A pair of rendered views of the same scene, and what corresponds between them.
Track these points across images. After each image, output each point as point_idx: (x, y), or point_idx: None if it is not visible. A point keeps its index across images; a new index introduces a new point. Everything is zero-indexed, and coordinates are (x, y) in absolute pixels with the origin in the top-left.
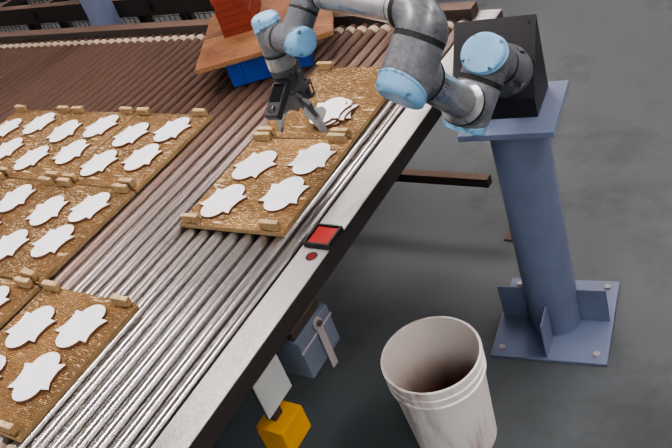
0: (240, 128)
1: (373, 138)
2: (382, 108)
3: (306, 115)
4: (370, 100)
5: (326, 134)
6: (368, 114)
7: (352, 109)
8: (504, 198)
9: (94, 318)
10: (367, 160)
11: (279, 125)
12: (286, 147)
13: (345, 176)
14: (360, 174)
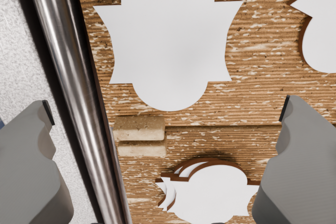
0: None
1: (81, 138)
2: (127, 201)
3: (35, 180)
4: (151, 216)
5: (188, 141)
6: (129, 190)
7: (162, 201)
8: None
9: None
10: (38, 73)
11: (306, 112)
12: (282, 93)
13: None
14: (7, 15)
